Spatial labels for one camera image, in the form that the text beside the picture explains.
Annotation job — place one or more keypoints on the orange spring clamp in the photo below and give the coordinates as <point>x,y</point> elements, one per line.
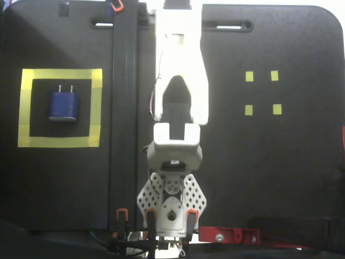
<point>117,7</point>

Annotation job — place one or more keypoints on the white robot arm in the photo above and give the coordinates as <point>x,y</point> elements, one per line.
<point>178,54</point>

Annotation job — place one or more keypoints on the yellow tape square outline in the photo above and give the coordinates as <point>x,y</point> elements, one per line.
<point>60,73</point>

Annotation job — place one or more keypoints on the long black table strip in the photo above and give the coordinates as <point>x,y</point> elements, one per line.
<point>124,108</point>

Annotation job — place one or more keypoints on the blue white charger block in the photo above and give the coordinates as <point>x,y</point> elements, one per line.
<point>63,105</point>

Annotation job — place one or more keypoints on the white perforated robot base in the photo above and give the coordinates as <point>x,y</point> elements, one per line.
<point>176,228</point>

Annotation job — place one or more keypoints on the red metal corner bracket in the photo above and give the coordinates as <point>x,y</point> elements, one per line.
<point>231,234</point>

